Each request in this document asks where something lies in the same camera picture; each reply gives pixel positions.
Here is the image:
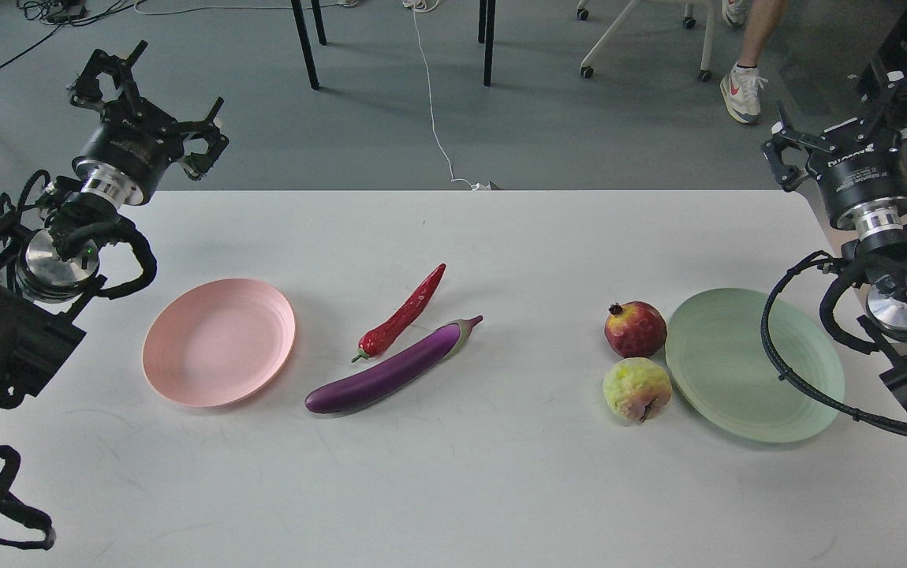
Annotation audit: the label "person leg with sneaker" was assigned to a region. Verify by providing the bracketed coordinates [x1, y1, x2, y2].
[720, 1, 789, 125]

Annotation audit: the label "black table leg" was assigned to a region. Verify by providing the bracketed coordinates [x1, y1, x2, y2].
[310, 0, 327, 46]
[289, 0, 320, 91]
[478, 1, 496, 88]

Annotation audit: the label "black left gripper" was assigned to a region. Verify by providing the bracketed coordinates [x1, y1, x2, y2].
[67, 41, 230, 207]

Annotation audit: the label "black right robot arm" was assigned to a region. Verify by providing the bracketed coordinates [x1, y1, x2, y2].
[760, 62, 907, 438]

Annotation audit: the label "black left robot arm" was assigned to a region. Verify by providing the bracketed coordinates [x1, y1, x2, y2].
[0, 42, 229, 550]

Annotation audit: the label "green plate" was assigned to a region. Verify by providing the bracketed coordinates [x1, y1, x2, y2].
[665, 288, 845, 443]

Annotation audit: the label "purple eggplant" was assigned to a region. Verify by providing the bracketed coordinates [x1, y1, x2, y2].
[304, 314, 483, 416]

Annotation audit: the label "pink plate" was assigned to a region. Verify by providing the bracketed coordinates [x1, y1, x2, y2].
[141, 279, 297, 409]

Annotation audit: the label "white floor cable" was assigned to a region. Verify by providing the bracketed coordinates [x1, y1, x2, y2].
[402, 0, 492, 192]

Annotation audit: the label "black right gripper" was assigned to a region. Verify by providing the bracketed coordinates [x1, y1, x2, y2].
[762, 55, 907, 231]

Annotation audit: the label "black floor cables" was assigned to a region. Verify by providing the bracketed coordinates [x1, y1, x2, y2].
[0, 0, 139, 94]

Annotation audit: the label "red pomegranate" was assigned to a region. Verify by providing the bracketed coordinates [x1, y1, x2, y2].
[604, 301, 667, 358]

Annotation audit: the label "red chili pepper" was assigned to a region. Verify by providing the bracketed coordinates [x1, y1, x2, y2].
[350, 263, 447, 363]

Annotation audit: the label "white office chair base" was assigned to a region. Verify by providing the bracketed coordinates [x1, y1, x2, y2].
[579, 1, 722, 84]

